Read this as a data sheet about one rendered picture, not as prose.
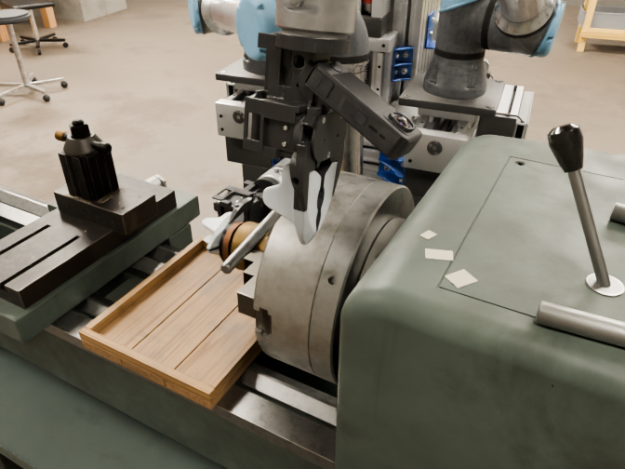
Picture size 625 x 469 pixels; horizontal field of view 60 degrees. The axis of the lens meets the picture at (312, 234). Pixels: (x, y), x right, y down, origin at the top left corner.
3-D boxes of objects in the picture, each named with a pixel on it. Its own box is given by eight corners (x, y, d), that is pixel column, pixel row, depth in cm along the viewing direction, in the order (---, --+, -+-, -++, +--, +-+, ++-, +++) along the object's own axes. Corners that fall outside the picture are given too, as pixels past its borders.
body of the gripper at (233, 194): (213, 232, 103) (249, 203, 112) (251, 245, 99) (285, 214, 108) (209, 196, 98) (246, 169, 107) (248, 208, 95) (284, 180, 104)
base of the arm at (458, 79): (430, 75, 141) (434, 35, 136) (489, 82, 137) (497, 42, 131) (417, 94, 130) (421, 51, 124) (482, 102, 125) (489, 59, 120)
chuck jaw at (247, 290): (314, 265, 83) (272, 310, 74) (313, 291, 86) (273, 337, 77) (254, 246, 87) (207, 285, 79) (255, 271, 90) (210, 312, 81)
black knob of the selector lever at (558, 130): (583, 166, 56) (596, 122, 53) (579, 180, 53) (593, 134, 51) (542, 158, 57) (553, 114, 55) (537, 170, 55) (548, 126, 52)
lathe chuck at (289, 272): (395, 274, 105) (395, 139, 82) (321, 414, 86) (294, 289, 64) (353, 260, 108) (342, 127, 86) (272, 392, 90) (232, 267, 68)
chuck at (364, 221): (413, 278, 103) (418, 143, 81) (340, 422, 85) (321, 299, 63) (396, 274, 105) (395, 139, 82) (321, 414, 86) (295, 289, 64)
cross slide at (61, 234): (177, 206, 133) (174, 190, 130) (25, 310, 102) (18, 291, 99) (122, 188, 140) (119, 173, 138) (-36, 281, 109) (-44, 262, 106)
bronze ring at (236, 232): (287, 215, 91) (241, 206, 95) (259, 244, 84) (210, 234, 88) (293, 260, 96) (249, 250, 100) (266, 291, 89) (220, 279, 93)
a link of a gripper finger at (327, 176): (283, 223, 64) (289, 146, 60) (328, 237, 61) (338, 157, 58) (269, 232, 61) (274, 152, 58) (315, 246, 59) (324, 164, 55)
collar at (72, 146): (112, 144, 116) (109, 131, 114) (83, 159, 110) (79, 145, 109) (86, 137, 119) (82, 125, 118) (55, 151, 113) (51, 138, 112)
